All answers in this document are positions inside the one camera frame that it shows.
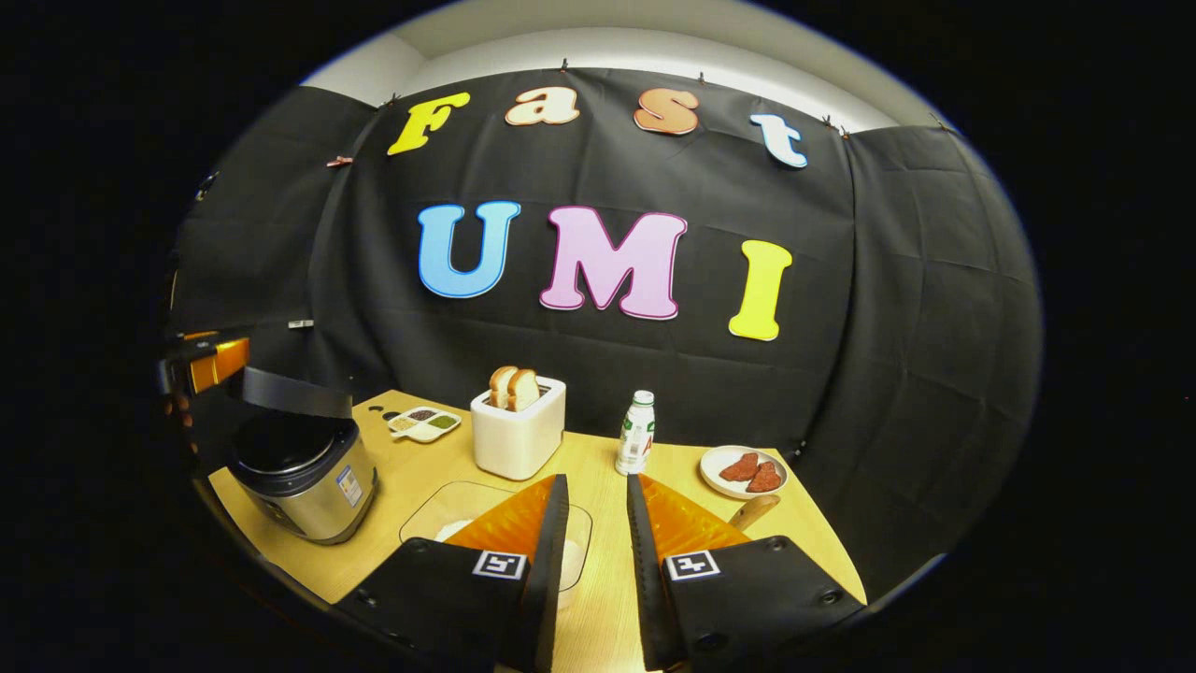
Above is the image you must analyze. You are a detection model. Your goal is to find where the white milk bottle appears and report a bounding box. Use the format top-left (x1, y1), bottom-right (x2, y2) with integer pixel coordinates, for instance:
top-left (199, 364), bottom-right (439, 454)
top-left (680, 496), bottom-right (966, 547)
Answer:
top-left (615, 390), bottom-right (656, 477)

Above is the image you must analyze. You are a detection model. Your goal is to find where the black backdrop cloth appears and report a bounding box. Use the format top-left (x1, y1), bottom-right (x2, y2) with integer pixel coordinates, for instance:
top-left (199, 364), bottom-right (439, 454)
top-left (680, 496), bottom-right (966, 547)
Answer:
top-left (164, 65), bottom-right (1046, 599)

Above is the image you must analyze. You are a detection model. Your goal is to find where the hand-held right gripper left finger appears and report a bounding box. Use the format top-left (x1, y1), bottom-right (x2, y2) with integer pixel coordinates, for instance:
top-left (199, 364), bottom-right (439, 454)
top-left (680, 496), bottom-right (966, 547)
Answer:
top-left (336, 473), bottom-right (571, 673)

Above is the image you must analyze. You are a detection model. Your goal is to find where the white round plate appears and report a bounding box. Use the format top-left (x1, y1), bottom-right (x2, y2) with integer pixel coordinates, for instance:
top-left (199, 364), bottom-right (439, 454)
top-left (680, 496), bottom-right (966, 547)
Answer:
top-left (700, 445), bottom-right (790, 501)

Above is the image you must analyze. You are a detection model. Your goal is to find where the white toaster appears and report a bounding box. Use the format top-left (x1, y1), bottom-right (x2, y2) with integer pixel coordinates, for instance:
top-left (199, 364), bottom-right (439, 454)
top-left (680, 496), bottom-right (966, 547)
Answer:
top-left (470, 376), bottom-right (567, 481)

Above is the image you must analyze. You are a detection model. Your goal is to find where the dark steel rice cooker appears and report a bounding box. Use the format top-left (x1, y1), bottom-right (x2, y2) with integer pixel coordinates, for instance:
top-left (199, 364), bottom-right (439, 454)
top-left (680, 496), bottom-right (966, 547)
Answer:
top-left (227, 365), bottom-right (380, 546)

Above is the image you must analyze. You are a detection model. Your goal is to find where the white divided condiment tray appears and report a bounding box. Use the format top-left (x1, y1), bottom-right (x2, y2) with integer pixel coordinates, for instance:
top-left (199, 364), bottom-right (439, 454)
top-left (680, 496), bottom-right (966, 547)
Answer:
top-left (387, 406), bottom-right (463, 444)

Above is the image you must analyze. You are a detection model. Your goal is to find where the clear container of white rice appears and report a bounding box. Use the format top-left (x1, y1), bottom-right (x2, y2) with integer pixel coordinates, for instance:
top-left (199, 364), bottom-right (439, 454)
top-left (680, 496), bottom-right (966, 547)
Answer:
top-left (399, 480), bottom-right (593, 609)

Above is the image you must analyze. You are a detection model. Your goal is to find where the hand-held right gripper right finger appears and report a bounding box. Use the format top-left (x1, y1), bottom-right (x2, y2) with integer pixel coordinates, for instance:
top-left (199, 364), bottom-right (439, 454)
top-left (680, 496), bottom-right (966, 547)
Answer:
top-left (626, 473), bottom-right (868, 672)

